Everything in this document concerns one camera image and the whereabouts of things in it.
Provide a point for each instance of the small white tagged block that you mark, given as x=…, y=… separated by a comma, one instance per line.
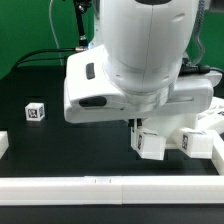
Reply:
x=35, y=111

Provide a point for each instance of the white part at left edge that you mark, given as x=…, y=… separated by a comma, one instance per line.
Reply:
x=4, y=144

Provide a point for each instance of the white barrier rail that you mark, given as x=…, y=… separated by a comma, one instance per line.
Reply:
x=112, y=190
x=218, y=154

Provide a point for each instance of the white right barrier rail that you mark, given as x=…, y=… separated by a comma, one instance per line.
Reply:
x=218, y=154

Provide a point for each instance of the white chair back assembly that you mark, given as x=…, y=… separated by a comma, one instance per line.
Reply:
x=213, y=117

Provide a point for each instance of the white chair seat frame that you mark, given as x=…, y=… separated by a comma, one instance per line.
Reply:
x=166, y=125

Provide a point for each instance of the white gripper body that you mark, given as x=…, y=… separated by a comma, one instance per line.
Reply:
x=97, y=89

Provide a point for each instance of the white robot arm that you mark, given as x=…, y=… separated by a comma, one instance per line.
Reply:
x=149, y=35

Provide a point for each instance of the white front barrier rail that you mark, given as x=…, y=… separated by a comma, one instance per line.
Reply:
x=112, y=190

